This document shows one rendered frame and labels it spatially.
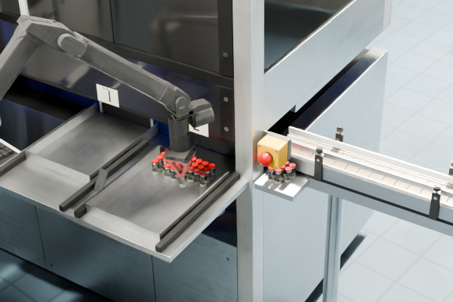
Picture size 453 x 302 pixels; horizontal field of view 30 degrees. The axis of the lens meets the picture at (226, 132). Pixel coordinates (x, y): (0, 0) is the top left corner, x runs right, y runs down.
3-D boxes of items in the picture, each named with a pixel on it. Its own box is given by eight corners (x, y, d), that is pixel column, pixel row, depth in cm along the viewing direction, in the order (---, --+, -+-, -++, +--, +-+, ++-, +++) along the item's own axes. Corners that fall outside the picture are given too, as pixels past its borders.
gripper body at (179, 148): (197, 143, 241) (196, 122, 237) (185, 164, 233) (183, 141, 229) (176, 140, 243) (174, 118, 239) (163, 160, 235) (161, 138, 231)
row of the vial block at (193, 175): (160, 166, 257) (159, 154, 255) (208, 185, 249) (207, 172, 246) (156, 170, 256) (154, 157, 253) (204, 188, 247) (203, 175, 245)
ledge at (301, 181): (277, 165, 260) (277, 160, 259) (315, 177, 254) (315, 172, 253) (253, 188, 251) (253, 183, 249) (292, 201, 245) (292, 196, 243)
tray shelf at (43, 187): (86, 112, 290) (85, 107, 288) (261, 172, 257) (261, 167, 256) (-18, 183, 256) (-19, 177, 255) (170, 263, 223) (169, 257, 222)
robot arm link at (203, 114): (161, 89, 231) (175, 99, 224) (198, 77, 236) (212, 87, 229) (166, 127, 237) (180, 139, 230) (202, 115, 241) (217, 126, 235)
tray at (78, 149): (96, 111, 286) (96, 102, 284) (158, 132, 274) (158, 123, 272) (26, 160, 262) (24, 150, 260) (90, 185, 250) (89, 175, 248)
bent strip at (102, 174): (102, 183, 251) (100, 167, 248) (110, 187, 249) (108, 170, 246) (70, 208, 241) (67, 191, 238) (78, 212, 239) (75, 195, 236)
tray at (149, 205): (159, 155, 263) (158, 145, 261) (228, 180, 250) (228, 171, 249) (87, 213, 239) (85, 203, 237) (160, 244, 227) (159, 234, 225)
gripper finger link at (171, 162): (198, 169, 244) (196, 143, 239) (189, 184, 239) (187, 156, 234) (176, 166, 246) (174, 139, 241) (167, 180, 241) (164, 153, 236)
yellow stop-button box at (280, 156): (269, 151, 249) (269, 131, 245) (290, 158, 246) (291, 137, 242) (256, 164, 244) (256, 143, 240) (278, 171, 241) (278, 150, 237)
